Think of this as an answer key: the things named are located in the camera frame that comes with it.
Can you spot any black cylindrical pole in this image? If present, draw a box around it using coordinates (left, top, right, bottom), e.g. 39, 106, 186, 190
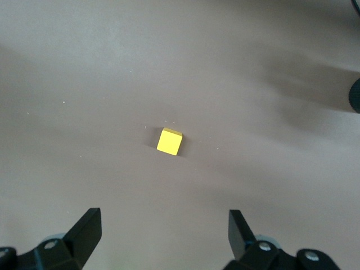
348, 77, 360, 114

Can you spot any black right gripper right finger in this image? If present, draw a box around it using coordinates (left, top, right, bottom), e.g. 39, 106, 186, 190
222, 209, 341, 270

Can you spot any yellow cube block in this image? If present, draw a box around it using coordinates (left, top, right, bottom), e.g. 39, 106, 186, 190
156, 127, 183, 157

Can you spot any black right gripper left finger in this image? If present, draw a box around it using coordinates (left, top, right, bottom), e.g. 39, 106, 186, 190
0, 207, 102, 270

